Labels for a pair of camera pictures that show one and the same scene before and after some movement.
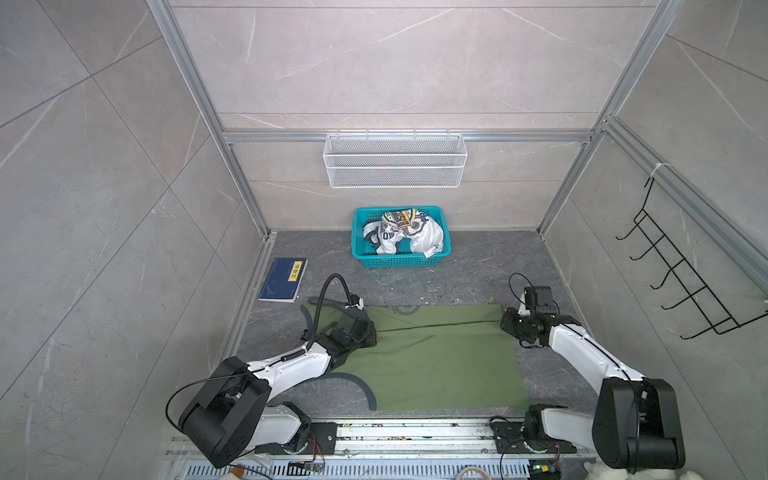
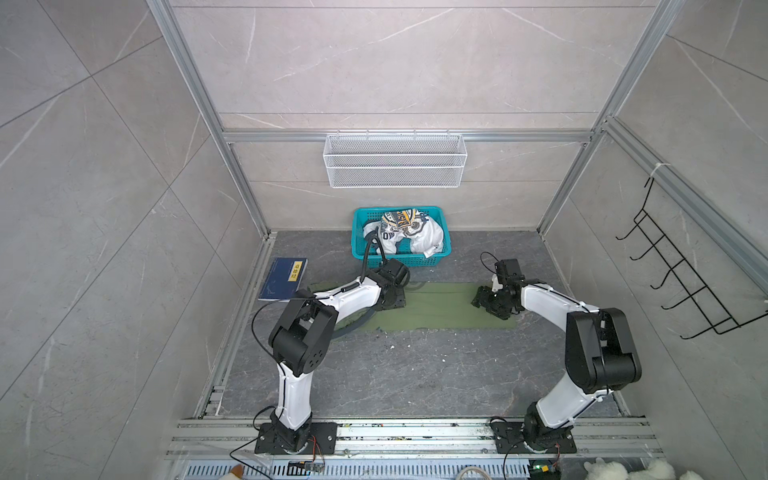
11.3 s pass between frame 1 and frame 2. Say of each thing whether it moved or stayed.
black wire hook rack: stayed
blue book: stayed
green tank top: moved
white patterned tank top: stayed
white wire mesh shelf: stayed
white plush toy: stayed
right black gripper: moved
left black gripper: moved
